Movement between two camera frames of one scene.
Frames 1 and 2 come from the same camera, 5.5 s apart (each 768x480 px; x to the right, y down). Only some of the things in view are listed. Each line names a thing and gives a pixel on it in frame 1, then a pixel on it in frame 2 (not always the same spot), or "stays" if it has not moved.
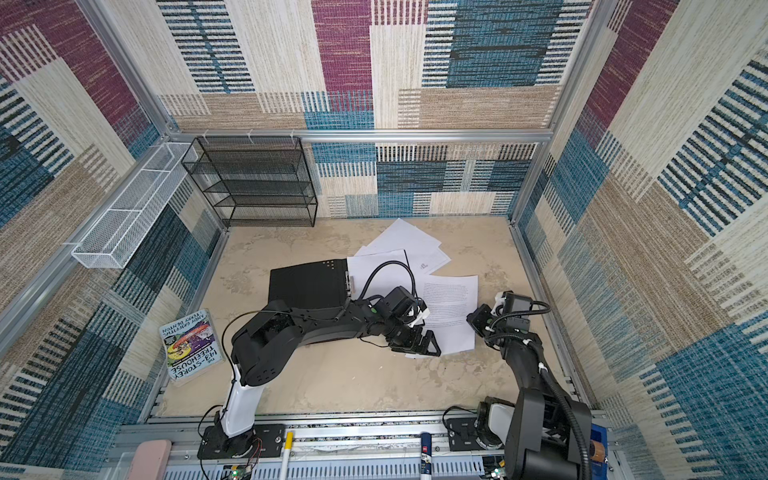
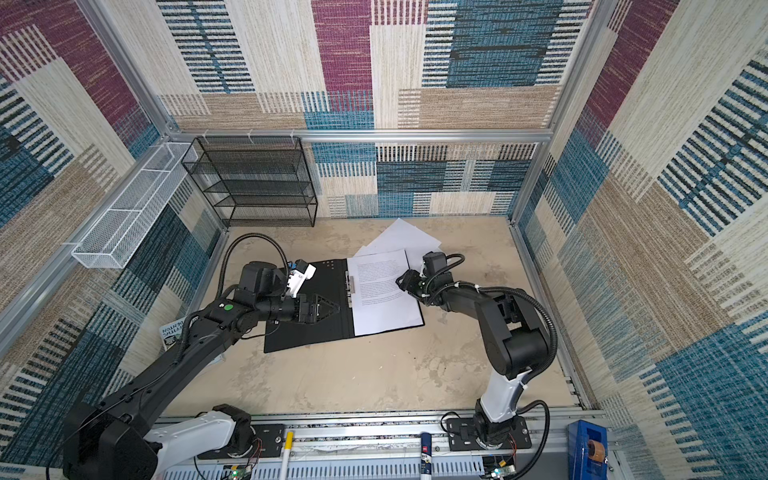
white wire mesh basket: (108, 242) stays
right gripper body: (491, 329) -> (427, 284)
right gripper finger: (480, 318) -> (410, 282)
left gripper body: (401, 335) -> (286, 309)
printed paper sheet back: (452, 302) -> (380, 304)
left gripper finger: (430, 337) -> (323, 307)
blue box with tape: (598, 448) stays
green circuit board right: (499, 472) stays
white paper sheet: (422, 252) stays
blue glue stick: (426, 456) stays
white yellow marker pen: (288, 444) stays
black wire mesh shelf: (255, 181) stays
